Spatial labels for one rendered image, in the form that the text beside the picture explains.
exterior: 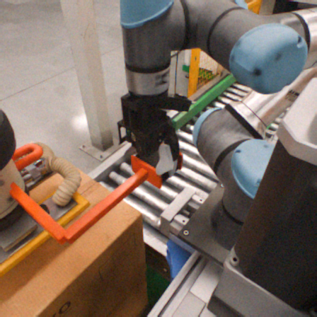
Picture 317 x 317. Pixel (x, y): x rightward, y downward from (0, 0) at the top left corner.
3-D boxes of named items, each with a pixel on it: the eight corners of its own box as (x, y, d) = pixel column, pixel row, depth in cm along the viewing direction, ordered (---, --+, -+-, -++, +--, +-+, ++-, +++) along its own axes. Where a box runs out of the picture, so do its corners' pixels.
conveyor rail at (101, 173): (251, 64, 278) (255, 46, 265) (255, 66, 276) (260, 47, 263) (80, 207, 148) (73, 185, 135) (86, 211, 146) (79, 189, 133)
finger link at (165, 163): (156, 189, 57) (143, 152, 53) (173, 173, 61) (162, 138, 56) (167, 192, 55) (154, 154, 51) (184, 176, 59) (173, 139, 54)
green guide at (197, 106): (257, 51, 267) (260, 42, 260) (267, 54, 262) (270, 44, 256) (162, 126, 176) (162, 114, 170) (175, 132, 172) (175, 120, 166)
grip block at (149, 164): (154, 153, 68) (154, 138, 65) (182, 168, 64) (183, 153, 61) (131, 171, 63) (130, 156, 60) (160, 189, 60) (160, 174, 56)
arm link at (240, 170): (240, 232, 54) (257, 189, 45) (209, 185, 63) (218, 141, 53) (288, 214, 57) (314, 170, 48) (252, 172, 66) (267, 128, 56)
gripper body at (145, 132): (119, 145, 54) (112, 91, 46) (147, 125, 59) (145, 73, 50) (147, 162, 51) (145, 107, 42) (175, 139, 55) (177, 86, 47)
